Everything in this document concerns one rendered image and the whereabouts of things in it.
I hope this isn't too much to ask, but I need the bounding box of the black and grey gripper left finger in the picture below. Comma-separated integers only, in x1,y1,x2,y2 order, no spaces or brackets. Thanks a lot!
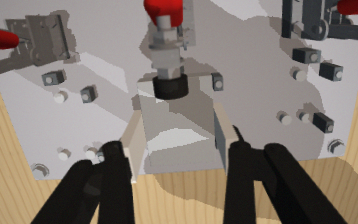
30,110,147,224

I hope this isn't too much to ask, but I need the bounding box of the grey metal fixture plate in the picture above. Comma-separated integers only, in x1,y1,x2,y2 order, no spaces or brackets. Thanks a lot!
0,0,358,180

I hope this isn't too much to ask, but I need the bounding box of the grey rectangular plate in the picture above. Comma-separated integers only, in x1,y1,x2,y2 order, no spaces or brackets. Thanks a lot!
137,72,216,166

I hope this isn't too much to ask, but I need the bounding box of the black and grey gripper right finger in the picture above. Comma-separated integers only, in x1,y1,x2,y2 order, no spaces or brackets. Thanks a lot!
213,102,348,224

